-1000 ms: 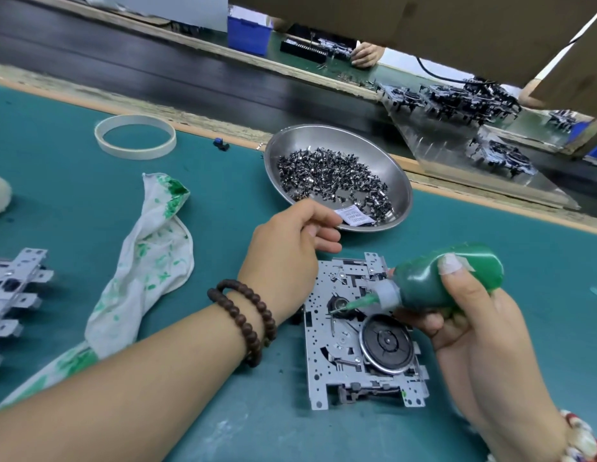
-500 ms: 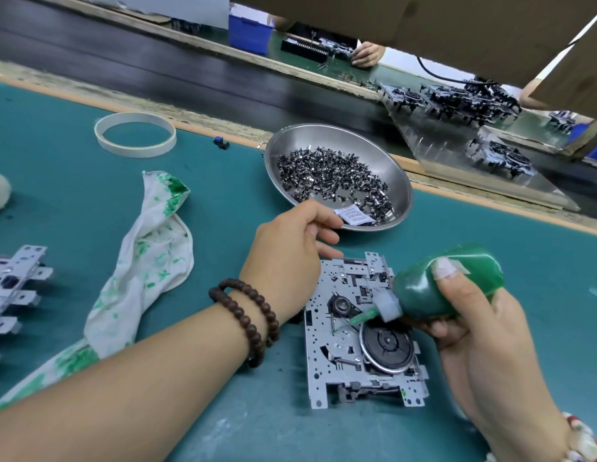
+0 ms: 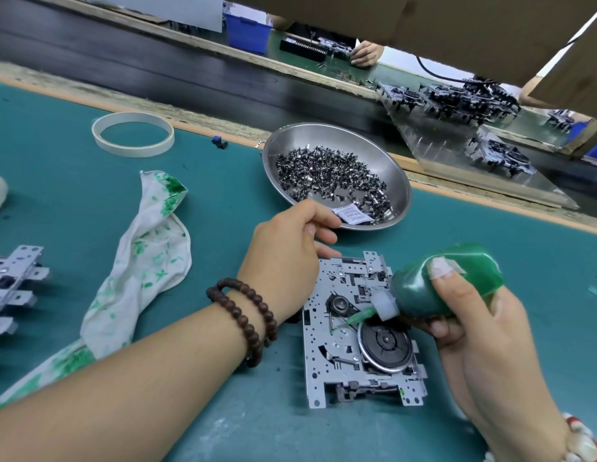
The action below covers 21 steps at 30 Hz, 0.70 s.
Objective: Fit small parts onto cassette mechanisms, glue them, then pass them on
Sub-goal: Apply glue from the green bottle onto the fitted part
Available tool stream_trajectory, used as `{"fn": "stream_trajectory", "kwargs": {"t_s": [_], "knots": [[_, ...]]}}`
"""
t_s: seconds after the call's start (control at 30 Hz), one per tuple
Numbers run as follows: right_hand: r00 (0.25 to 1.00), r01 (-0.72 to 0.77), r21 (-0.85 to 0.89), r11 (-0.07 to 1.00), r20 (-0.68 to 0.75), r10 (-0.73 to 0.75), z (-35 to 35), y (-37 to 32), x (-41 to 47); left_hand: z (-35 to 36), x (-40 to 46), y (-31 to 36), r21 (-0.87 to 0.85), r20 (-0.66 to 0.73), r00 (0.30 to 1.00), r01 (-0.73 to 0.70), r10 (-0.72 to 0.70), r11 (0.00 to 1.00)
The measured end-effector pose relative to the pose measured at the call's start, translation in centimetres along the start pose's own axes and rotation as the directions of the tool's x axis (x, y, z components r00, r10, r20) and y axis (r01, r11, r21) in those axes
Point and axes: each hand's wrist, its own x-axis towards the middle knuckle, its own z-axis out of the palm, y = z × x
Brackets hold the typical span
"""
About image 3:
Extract white green-stained cloth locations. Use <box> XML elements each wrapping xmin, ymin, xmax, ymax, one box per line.
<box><xmin>0</xmin><ymin>170</ymin><xmax>193</xmax><ymax>412</ymax></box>

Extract clear plastic sheet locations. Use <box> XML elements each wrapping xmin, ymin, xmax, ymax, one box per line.
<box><xmin>380</xmin><ymin>86</ymin><xmax>581</xmax><ymax>210</ymax></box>

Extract brown bead bracelet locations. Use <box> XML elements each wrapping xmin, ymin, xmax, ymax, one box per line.
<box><xmin>206</xmin><ymin>277</ymin><xmax>279</xmax><ymax>368</ymax></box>

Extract brown cardboard panel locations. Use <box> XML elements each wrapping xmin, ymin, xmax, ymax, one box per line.
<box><xmin>222</xmin><ymin>0</ymin><xmax>597</xmax><ymax>121</ymax></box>

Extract white tape ring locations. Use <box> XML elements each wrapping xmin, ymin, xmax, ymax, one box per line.
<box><xmin>91</xmin><ymin>111</ymin><xmax>175</xmax><ymax>158</ymax></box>

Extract metal mechanism chassis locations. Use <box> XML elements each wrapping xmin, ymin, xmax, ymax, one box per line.
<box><xmin>0</xmin><ymin>245</ymin><xmax>50</xmax><ymax>366</ymax></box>
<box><xmin>300</xmin><ymin>251</ymin><xmax>429</xmax><ymax>410</ymax></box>

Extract black flat box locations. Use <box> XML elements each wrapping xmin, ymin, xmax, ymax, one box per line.
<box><xmin>279</xmin><ymin>33</ymin><xmax>329</xmax><ymax>64</ymax></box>

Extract green glue squeeze bottle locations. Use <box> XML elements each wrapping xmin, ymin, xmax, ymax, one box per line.
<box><xmin>349</xmin><ymin>243</ymin><xmax>506</xmax><ymax>328</ymax></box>

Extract red white bead bracelet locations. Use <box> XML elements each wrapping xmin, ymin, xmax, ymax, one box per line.
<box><xmin>484</xmin><ymin>411</ymin><xmax>597</xmax><ymax>462</ymax></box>

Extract black conveyor belt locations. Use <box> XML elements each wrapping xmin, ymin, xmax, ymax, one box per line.
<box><xmin>0</xmin><ymin>0</ymin><xmax>597</xmax><ymax>218</ymax></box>

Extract person's left hand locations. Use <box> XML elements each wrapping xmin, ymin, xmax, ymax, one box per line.
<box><xmin>236</xmin><ymin>199</ymin><xmax>346</xmax><ymax>323</ymax></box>

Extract person's right hand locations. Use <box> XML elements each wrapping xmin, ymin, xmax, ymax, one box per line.
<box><xmin>411</xmin><ymin>255</ymin><xmax>569</xmax><ymax>462</ymax></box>

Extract person's left forearm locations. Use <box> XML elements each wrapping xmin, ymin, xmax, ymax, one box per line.
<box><xmin>0</xmin><ymin>303</ymin><xmax>250</xmax><ymax>462</ymax></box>

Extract white paper sign red text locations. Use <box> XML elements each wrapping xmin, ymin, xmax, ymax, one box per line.
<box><xmin>82</xmin><ymin>0</ymin><xmax>225</xmax><ymax>33</ymax></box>

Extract pile of small metal parts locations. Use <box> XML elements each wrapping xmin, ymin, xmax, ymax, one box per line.
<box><xmin>276</xmin><ymin>146</ymin><xmax>394</xmax><ymax>224</ymax></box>

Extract finished mechanisms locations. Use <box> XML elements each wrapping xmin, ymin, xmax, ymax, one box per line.
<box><xmin>375</xmin><ymin>76</ymin><xmax>538</xmax><ymax>179</ymax></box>

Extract round metal bowl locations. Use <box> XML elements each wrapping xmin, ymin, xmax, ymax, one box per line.
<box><xmin>262</xmin><ymin>122</ymin><xmax>413</xmax><ymax>232</ymax></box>

